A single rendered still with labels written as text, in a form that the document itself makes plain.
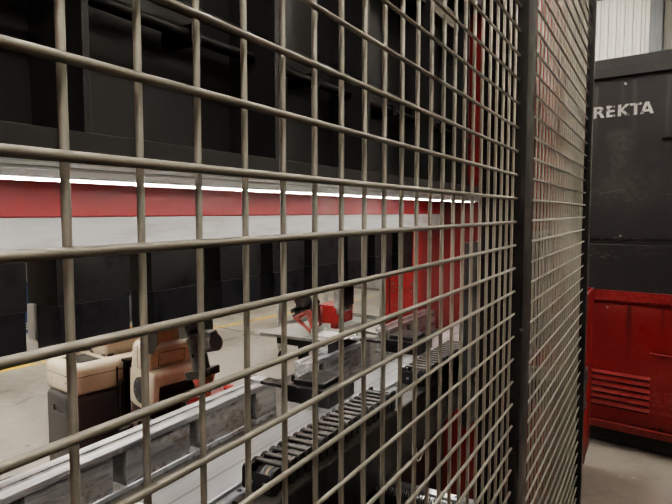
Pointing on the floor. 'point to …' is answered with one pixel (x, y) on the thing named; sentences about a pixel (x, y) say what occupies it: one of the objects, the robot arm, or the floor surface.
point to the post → (527, 15)
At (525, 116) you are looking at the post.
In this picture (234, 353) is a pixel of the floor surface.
